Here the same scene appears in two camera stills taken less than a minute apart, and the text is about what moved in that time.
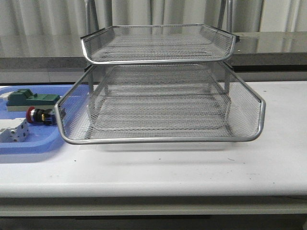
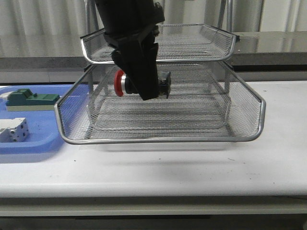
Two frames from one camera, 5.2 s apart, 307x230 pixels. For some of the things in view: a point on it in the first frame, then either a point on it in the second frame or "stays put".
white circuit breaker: (14, 130) stays put
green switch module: (20, 100) stays put
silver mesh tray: (173, 102) stays put
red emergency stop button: (47, 116) -> (123, 85)
